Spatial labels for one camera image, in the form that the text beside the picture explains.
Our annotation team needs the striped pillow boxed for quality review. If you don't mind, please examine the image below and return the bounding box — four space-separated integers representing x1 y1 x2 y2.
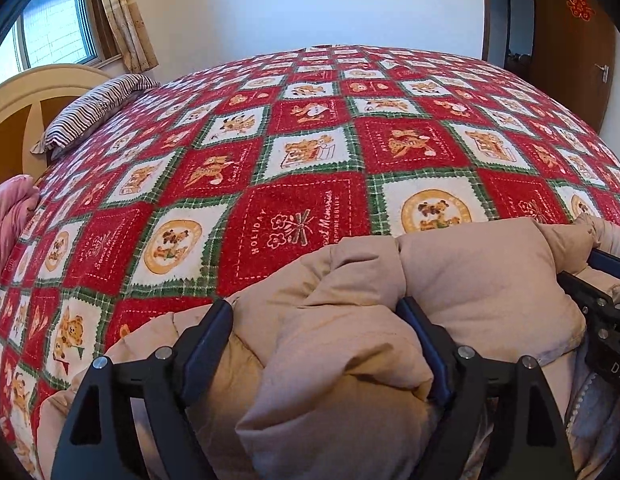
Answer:
30 74 159 160

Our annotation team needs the lilac quilted puffer jacket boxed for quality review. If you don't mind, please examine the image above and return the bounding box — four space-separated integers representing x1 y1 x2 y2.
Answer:
35 213 620 480

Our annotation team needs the pink folded floral quilt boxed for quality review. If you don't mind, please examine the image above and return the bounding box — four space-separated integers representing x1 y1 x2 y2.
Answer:
0 174 40 277

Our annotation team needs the red double-happiness door sticker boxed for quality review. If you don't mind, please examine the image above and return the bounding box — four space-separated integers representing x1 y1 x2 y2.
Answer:
566 0 595 23

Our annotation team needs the cream and wood headboard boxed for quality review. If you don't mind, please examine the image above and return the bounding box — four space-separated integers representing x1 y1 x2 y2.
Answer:
0 64 110 184

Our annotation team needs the red patchwork bear bedspread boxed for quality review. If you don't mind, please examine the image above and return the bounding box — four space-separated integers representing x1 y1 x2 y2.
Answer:
0 46 620 478

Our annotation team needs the brown wooden door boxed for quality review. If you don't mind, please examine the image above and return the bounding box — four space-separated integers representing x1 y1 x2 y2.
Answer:
530 0 616 132

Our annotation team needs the metal door handle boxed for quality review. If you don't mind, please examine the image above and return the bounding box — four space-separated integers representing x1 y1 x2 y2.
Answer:
595 64 610 84

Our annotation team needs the window with metal frame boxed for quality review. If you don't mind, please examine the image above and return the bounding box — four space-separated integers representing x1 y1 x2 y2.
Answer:
0 0 119 84

